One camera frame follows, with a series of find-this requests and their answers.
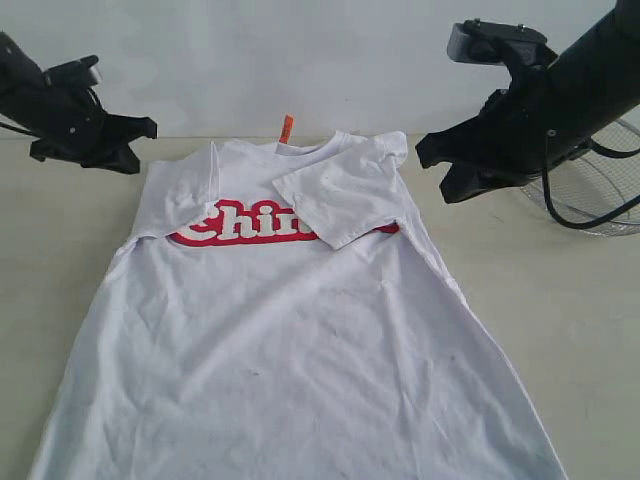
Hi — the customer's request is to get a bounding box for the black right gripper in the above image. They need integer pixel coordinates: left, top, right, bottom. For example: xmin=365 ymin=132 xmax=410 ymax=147
xmin=416 ymin=74 xmax=593 ymax=204

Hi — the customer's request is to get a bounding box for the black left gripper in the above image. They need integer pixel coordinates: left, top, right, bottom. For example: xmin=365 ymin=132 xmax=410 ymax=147
xmin=19 ymin=85 xmax=158 ymax=174

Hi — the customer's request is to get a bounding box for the white t-shirt with red logo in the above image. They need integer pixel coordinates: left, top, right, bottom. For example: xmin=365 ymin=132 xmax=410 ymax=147
xmin=29 ymin=131 xmax=565 ymax=479

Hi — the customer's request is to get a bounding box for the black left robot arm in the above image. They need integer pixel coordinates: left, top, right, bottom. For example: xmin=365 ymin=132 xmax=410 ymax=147
xmin=1 ymin=32 xmax=158 ymax=175

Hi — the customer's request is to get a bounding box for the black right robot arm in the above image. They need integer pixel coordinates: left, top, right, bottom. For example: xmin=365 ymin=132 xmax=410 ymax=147
xmin=416 ymin=1 xmax=639 ymax=204

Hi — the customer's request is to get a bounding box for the orange shirt neck tag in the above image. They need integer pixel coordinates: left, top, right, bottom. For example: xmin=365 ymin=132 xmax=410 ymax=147
xmin=279 ymin=114 xmax=294 ymax=144

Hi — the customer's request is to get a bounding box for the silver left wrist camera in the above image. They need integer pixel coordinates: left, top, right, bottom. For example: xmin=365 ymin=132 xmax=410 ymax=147
xmin=43 ymin=55 xmax=102 ymax=92

